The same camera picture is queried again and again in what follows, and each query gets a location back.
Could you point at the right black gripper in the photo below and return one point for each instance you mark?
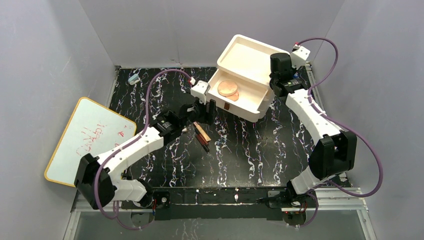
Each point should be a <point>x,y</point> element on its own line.
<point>274,87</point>

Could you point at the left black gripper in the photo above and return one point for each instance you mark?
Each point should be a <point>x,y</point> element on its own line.
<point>201,110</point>

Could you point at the beige makeup tube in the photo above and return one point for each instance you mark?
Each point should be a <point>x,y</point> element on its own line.
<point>202,132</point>

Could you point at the large round pink compact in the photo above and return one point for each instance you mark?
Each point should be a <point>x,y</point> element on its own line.
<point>227,88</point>

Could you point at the small round pink compact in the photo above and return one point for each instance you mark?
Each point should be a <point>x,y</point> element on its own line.
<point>234,97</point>

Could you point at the white pull-out drawer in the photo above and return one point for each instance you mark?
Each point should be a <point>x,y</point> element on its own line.
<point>253,98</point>

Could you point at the white drawer organizer box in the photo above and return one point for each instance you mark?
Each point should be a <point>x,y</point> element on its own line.
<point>249,59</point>

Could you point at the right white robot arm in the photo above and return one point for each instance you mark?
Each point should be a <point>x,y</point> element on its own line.
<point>334,149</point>

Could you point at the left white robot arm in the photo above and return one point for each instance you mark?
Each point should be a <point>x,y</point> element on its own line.
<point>99,178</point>

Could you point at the small white blue clip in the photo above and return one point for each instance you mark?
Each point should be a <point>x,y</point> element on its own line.
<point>134,79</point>

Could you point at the yellow framed whiteboard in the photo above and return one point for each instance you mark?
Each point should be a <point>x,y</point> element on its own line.
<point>92,128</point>

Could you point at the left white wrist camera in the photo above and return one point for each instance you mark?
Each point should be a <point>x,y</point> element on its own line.
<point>199,90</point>

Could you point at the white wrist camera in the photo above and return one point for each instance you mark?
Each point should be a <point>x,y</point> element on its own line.
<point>199,90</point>
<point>299,56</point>

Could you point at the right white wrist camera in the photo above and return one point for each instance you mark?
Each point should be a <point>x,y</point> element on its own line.
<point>299,56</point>

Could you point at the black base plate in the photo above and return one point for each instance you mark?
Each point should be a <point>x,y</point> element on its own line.
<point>270,203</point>

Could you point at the aluminium rail frame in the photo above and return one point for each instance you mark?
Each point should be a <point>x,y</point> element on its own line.
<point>242,154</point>

